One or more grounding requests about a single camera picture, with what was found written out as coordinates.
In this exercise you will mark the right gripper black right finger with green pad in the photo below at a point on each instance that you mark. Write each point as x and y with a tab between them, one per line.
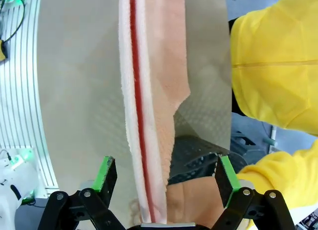
224	181

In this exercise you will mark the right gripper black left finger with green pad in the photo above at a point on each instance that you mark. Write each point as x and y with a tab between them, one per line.
105	177

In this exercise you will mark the black perforated plastic basket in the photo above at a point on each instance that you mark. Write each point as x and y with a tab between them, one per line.
193	155

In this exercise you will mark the pink towel with red stripe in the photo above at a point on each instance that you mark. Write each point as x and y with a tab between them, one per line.
159	66

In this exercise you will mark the person's left forearm yellow sleeve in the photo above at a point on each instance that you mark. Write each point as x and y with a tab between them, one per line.
280	175

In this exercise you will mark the person's left hand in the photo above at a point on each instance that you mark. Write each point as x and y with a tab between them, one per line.
193	202

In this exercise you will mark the dark chair base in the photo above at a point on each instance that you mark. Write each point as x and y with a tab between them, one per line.
242	145

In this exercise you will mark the white pipe with green fitting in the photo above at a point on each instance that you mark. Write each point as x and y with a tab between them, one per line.
272	138

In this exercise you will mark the white device with green lights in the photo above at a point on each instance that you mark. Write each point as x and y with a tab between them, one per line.
17	175

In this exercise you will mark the person's yellow hoodie torso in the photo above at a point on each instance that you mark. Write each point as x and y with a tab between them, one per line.
278	66

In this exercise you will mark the yellow and black plug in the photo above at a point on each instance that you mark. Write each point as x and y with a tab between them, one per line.
2	51

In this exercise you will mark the aluminium table frame rails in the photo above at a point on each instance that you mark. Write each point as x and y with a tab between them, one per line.
20	91

